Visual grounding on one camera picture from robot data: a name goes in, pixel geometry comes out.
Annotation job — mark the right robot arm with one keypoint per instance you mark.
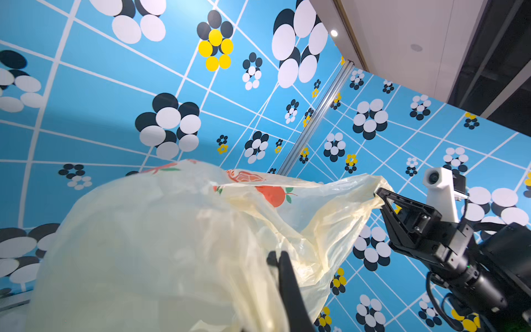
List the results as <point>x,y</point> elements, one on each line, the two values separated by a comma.
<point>486,267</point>

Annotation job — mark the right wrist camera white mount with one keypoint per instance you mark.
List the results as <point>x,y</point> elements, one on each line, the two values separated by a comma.
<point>444,189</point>

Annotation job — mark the right aluminium corner post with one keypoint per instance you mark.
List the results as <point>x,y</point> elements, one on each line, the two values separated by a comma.
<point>320,112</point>

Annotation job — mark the cream printed plastic bag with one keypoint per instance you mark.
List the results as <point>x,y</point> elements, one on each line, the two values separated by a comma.
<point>183,247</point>

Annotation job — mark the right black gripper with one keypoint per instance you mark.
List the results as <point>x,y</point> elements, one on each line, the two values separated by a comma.
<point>417,231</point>

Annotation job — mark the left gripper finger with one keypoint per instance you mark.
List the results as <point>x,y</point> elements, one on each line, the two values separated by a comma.
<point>293,303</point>

